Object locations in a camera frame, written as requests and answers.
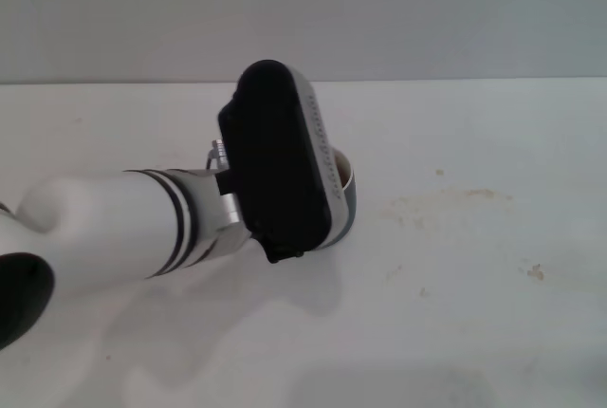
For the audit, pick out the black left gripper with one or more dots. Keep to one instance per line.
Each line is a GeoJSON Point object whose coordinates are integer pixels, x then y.
{"type": "Point", "coordinates": [284, 249]}

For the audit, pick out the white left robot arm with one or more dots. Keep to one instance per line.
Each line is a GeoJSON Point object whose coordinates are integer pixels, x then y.
{"type": "Point", "coordinates": [118, 223]}

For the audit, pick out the black white left wrist camera box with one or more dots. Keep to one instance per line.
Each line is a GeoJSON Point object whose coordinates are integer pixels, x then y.
{"type": "Point", "coordinates": [275, 156]}

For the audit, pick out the dark grey ceramic mug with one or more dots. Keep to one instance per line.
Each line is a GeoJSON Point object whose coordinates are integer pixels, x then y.
{"type": "Point", "coordinates": [350, 190]}

